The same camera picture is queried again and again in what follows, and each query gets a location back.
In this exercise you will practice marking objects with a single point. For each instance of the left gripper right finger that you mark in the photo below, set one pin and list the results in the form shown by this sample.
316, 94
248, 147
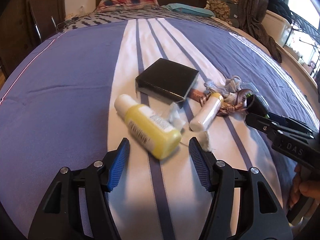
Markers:
260, 213

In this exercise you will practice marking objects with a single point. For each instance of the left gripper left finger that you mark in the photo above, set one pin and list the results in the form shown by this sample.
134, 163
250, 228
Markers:
58, 215

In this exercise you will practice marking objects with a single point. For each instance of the dark green bottle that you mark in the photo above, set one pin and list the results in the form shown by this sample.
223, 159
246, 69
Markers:
256, 104

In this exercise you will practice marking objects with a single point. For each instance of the brown striped ribbon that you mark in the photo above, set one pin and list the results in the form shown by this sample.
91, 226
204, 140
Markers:
235, 102

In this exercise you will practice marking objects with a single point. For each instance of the white tube yellow cap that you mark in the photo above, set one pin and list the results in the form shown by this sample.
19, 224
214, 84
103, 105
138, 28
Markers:
207, 113

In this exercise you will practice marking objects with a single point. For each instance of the yellow lotion bottle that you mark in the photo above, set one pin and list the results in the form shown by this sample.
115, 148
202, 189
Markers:
154, 133

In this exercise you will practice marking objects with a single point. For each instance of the black box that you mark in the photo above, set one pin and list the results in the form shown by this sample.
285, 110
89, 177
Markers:
167, 81

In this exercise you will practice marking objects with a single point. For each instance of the person's right hand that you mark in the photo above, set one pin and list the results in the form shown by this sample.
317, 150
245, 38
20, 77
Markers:
306, 188

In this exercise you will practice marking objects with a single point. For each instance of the blue striped bed cover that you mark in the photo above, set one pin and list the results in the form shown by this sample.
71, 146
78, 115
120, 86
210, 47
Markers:
57, 110

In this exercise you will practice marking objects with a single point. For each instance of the black metal rack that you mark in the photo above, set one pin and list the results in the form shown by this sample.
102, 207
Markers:
303, 39

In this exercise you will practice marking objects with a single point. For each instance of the white storage box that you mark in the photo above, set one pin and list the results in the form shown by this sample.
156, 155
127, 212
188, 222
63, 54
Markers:
277, 27

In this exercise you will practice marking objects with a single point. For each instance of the brown patterned cushion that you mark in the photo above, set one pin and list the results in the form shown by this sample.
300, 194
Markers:
225, 10

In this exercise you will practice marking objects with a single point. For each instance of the brown curtain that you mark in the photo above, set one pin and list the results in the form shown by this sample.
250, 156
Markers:
250, 16

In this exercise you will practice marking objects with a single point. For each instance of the teal pillow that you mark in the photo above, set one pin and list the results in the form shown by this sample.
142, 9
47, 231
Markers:
187, 9

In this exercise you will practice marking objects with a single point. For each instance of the dark wooden wardrobe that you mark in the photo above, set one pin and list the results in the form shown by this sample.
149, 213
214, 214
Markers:
24, 25

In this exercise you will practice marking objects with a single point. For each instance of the zebra pattern bed sheet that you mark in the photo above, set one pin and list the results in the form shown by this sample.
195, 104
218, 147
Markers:
100, 18

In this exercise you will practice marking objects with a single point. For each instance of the plaid red blue pillow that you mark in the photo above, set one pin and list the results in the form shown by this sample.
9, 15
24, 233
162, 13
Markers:
122, 5

